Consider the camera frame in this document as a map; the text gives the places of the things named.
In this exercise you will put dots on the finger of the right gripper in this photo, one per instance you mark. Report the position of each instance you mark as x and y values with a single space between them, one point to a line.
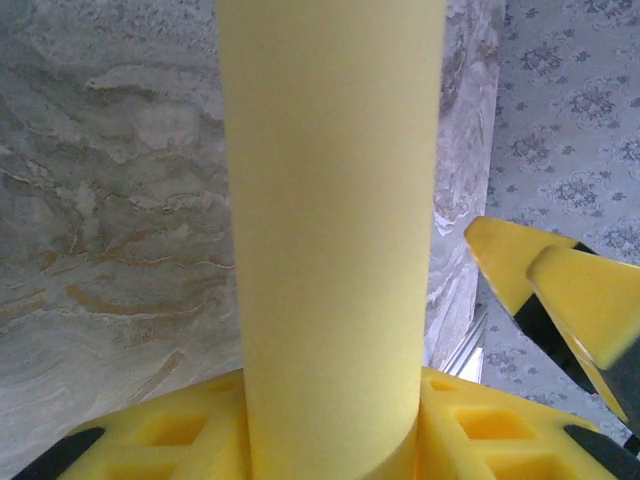
500 250
590 300

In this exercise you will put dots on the aluminium side rail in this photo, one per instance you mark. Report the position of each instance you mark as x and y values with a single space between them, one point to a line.
470 345

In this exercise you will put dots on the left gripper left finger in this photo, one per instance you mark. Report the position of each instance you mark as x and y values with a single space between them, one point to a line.
150 440

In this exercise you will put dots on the yellow cloth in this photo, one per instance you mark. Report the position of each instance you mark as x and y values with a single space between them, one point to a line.
330 200

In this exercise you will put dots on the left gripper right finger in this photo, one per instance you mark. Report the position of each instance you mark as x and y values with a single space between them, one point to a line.
500 440

